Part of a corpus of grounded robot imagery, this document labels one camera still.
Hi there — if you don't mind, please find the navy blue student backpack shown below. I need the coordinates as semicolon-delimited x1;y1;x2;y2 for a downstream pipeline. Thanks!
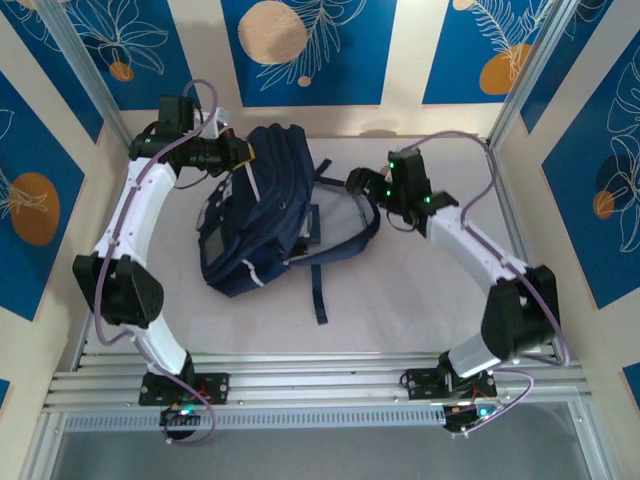
197;124;381;326

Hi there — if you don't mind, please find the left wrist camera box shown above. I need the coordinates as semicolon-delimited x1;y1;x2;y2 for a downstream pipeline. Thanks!
202;106;230;141

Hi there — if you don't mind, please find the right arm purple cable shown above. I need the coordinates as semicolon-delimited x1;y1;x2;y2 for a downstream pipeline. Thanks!
394;130;571;436

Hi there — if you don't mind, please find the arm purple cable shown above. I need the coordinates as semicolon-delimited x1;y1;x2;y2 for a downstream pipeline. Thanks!
394;130;571;436
94;78;222;447

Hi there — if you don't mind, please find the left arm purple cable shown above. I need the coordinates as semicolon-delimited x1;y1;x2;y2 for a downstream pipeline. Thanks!
94;78;222;447

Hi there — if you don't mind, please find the aluminium corner post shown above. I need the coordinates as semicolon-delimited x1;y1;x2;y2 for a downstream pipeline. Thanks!
37;0;140;157
485;0;590;150

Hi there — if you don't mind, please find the aluminium front rail frame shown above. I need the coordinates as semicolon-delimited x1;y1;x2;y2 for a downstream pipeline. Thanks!
42;352;594;415

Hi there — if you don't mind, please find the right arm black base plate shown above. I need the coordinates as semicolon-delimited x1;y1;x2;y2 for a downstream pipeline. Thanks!
403;367;499;401

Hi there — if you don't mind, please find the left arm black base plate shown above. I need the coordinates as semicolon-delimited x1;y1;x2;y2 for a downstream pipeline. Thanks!
138;372;231;407

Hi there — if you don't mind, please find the grey slotted cable duct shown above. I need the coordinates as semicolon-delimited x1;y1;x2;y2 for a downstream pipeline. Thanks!
62;404;451;432

